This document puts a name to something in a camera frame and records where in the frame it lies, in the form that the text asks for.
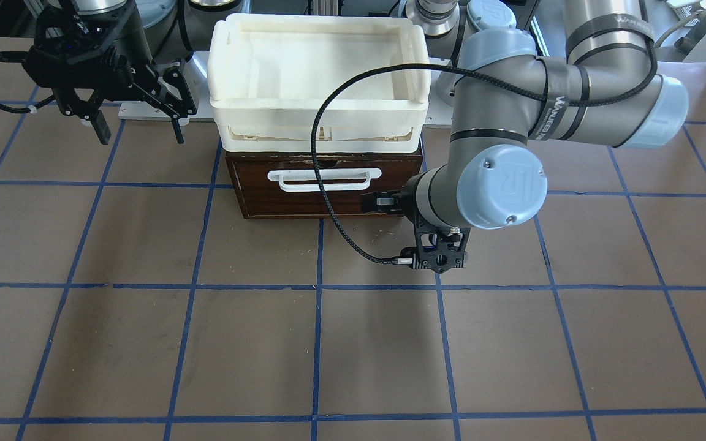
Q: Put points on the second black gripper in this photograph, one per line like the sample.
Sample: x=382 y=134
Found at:
x=125 y=38

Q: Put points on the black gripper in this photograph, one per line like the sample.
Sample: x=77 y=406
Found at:
x=407 y=204

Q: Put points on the wooden drawer with white handle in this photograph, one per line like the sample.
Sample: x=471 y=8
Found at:
x=284 y=185

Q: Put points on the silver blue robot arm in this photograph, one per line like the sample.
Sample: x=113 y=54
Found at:
x=607 y=91

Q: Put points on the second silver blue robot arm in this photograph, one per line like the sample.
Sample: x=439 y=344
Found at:
x=88 y=52

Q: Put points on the white plastic tray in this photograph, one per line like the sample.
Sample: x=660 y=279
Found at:
x=269 y=74

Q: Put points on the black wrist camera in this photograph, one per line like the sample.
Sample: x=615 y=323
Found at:
x=436 y=249

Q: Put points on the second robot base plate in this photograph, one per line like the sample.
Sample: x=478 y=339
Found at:
x=196 y=72

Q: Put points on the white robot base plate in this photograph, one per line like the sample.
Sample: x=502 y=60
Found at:
x=441 y=99

